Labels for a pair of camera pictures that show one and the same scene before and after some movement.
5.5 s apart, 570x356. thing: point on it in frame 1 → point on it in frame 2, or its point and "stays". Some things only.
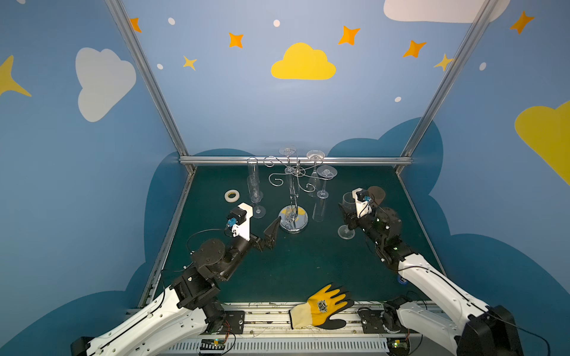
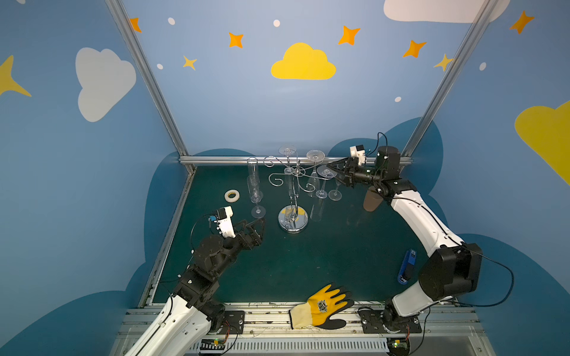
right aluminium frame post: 428,112 stays
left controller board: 212,344 stays
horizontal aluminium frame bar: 297,159 stays
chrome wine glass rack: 294,219 stays
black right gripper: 352,217 → 349,171
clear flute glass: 256,196 stays
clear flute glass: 315,156 stays
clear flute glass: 349,200 → 335,194
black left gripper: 257,240 → 244,233
